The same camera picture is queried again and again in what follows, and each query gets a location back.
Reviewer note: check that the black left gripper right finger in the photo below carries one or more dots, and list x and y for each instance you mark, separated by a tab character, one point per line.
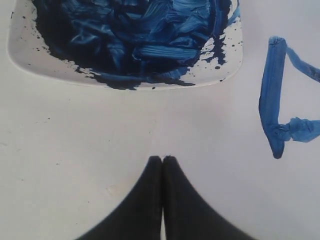
187	216

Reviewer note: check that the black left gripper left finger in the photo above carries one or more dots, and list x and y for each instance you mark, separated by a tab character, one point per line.
139	215

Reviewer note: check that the white paper sheet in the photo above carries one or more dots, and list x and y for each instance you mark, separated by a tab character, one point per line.
216	134

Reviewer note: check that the white tray with blue paint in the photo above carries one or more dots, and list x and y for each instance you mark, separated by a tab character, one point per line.
128	44

